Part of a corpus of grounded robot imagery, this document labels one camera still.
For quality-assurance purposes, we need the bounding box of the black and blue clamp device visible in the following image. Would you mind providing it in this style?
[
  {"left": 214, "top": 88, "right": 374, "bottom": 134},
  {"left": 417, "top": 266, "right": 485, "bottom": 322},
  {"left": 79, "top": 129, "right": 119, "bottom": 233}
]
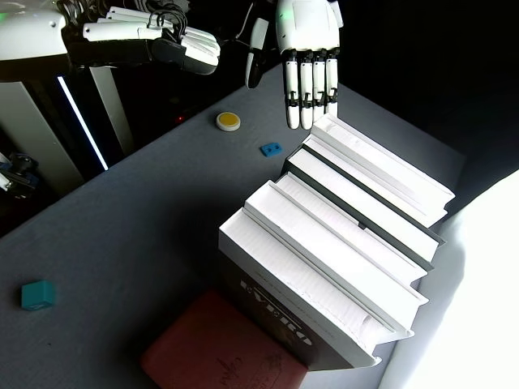
[{"left": 0, "top": 152, "right": 41, "bottom": 200}]

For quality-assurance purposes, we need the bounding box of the book with photo cover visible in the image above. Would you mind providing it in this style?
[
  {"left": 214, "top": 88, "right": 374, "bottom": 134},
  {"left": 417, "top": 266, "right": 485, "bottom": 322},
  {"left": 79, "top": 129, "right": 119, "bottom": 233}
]
[{"left": 275, "top": 171, "right": 430, "bottom": 289}]

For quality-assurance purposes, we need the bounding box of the teal cube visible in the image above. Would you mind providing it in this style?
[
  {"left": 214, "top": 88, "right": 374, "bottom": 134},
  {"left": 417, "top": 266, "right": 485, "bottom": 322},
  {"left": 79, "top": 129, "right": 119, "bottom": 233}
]
[{"left": 20, "top": 279, "right": 57, "bottom": 312}]

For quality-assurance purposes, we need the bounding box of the white light strip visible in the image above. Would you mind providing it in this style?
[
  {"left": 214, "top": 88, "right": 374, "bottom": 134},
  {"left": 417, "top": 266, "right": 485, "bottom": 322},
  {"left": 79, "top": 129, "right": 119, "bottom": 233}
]
[{"left": 56, "top": 75, "right": 109, "bottom": 172}]

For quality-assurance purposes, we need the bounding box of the dark grey cover book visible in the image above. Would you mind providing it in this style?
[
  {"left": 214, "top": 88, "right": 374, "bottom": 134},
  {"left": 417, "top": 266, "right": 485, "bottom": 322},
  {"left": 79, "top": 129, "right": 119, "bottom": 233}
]
[{"left": 282, "top": 146, "right": 447, "bottom": 271}]

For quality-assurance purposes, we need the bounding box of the white post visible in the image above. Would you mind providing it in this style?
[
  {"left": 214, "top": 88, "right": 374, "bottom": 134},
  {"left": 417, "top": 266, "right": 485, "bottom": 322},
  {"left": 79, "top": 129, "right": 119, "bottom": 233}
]
[{"left": 88, "top": 66, "right": 135, "bottom": 156}]

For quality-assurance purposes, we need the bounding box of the thin white cable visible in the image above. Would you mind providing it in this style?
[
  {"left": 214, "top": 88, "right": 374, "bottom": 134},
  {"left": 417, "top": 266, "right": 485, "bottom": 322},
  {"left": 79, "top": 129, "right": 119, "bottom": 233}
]
[{"left": 234, "top": 0, "right": 257, "bottom": 49}]

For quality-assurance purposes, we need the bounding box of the white hardcover book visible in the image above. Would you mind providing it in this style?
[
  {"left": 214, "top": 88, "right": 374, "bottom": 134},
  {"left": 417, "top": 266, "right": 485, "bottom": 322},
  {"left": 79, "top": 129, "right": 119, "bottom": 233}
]
[
  {"left": 302, "top": 132, "right": 449, "bottom": 229},
  {"left": 311, "top": 113, "right": 457, "bottom": 212}
]

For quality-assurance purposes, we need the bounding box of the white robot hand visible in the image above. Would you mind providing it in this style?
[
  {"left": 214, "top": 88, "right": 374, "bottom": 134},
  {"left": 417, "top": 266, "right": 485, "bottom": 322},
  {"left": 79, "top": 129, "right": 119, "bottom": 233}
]
[
  {"left": 245, "top": 0, "right": 345, "bottom": 130},
  {"left": 0, "top": 0, "right": 222, "bottom": 77}
]

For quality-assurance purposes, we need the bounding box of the red flat book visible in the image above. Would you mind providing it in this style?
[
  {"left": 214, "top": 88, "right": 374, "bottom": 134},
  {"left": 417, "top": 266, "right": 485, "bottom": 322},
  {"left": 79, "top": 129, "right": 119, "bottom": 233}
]
[{"left": 139, "top": 288, "right": 309, "bottom": 389}]

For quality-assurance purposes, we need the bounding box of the white book with oval mark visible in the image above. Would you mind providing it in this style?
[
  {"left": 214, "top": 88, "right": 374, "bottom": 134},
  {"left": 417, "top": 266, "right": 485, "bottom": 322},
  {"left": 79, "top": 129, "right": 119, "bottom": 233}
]
[{"left": 242, "top": 179, "right": 431, "bottom": 340}]

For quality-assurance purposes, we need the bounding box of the yellow round disc white rim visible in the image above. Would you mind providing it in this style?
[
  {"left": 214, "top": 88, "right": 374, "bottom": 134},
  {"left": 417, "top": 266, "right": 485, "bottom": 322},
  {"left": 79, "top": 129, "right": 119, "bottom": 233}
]
[{"left": 215, "top": 112, "right": 242, "bottom": 132}]

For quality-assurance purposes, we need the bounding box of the grey table cloth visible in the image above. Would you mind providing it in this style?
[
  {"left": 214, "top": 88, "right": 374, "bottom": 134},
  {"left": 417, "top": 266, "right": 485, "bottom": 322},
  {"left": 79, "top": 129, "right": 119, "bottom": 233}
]
[{"left": 0, "top": 60, "right": 519, "bottom": 389}]

